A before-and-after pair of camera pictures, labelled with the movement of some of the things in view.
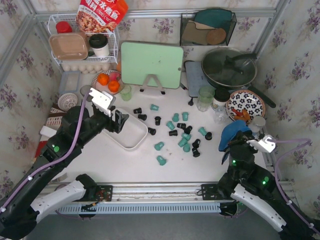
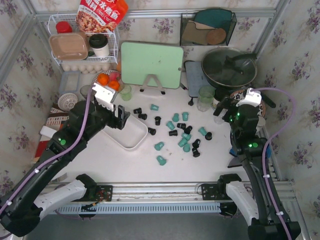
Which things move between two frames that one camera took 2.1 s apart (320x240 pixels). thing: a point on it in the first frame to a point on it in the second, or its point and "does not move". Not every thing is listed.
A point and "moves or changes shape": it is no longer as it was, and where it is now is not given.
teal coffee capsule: x=176 y=117 does not move
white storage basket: x=132 y=133 does not move
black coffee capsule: x=152 y=131 does not move
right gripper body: x=231 y=152 to x=227 y=106
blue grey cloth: x=229 y=132 moves or changes shape
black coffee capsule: x=138 y=110 does not move
